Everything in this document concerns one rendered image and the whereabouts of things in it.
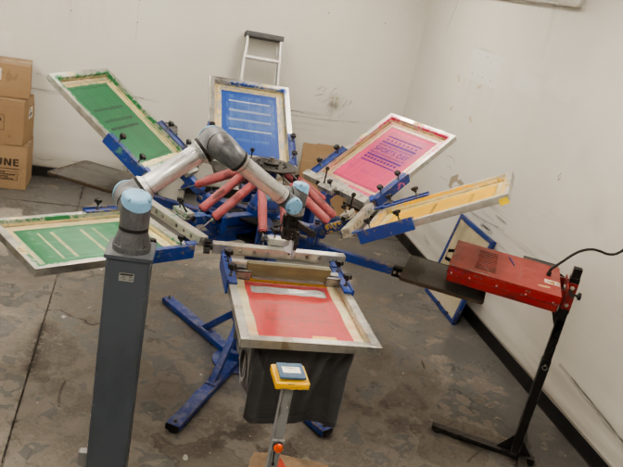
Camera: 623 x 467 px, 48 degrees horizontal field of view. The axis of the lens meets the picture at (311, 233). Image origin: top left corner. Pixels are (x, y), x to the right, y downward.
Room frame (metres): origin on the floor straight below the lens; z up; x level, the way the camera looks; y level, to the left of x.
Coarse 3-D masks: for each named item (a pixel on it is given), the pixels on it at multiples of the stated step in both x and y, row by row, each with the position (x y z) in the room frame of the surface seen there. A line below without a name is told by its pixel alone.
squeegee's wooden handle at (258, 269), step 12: (252, 264) 2.96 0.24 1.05; (264, 264) 2.98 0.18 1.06; (276, 264) 3.00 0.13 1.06; (288, 264) 3.03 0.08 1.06; (264, 276) 2.98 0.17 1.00; (276, 276) 2.99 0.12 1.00; (288, 276) 3.01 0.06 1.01; (300, 276) 3.03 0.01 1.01; (312, 276) 3.04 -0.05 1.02; (324, 276) 3.06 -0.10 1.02
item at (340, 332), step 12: (300, 288) 3.02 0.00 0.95; (312, 288) 3.05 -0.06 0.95; (324, 288) 3.08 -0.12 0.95; (300, 300) 2.89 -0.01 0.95; (312, 300) 2.92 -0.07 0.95; (324, 300) 2.94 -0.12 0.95; (336, 312) 2.84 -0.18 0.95; (336, 324) 2.72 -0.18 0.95; (336, 336) 2.61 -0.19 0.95; (348, 336) 2.63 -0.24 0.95
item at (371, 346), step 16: (240, 304) 2.66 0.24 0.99; (352, 304) 2.89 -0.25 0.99; (240, 320) 2.52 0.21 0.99; (240, 336) 2.39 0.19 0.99; (256, 336) 2.41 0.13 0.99; (272, 336) 2.43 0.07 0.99; (368, 336) 2.60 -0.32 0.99; (336, 352) 2.48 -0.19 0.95; (352, 352) 2.50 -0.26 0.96; (368, 352) 2.52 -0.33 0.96
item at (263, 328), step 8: (248, 288) 2.90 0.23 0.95; (248, 296) 2.83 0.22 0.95; (256, 296) 2.84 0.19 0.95; (264, 296) 2.86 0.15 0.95; (272, 296) 2.88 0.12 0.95; (280, 296) 2.89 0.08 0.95; (288, 296) 2.91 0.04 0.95; (256, 304) 2.76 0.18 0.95; (256, 312) 2.68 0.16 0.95; (256, 320) 2.61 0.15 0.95; (264, 320) 2.63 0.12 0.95; (264, 328) 2.56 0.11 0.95; (272, 328) 2.57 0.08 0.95; (280, 328) 2.58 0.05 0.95; (288, 328) 2.60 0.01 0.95; (296, 328) 2.61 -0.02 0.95; (288, 336) 2.53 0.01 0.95; (296, 336) 2.54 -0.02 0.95; (304, 336) 2.55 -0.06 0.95
